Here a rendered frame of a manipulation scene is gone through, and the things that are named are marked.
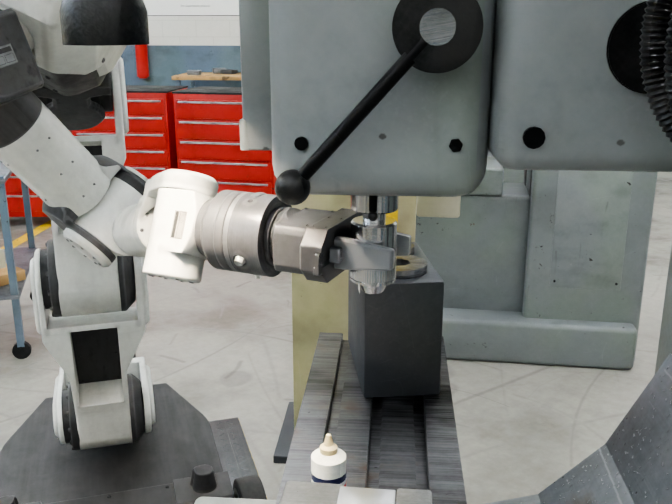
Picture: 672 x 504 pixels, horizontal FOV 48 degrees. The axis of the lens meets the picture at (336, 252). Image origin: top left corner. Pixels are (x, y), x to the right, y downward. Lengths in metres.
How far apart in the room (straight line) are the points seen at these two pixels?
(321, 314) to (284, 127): 2.02
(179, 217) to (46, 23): 0.31
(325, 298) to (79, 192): 1.66
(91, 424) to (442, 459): 0.81
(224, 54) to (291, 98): 9.33
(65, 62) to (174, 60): 9.07
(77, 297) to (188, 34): 8.78
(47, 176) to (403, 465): 0.59
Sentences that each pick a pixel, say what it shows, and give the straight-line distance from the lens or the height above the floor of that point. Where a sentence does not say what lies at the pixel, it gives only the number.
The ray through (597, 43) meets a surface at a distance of 0.64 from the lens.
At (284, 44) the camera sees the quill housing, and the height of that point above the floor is 1.44.
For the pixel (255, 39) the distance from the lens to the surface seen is 0.74.
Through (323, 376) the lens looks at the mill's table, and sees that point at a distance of 1.26.
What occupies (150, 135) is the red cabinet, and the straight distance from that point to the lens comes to 5.65.
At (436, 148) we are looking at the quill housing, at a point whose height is 1.36.
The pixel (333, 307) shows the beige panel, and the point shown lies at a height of 0.52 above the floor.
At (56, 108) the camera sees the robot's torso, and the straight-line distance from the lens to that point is 1.37.
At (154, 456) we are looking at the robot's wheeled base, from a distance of 1.74.
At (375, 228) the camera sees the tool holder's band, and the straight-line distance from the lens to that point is 0.75.
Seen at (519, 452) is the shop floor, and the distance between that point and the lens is 2.87.
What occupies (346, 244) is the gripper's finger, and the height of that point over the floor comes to 1.25.
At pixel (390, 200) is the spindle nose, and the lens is 0.74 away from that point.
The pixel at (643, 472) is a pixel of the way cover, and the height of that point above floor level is 0.96.
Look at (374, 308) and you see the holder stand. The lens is 1.14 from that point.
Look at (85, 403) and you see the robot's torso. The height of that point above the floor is 0.75.
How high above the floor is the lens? 1.46
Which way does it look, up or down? 17 degrees down
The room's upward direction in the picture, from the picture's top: straight up
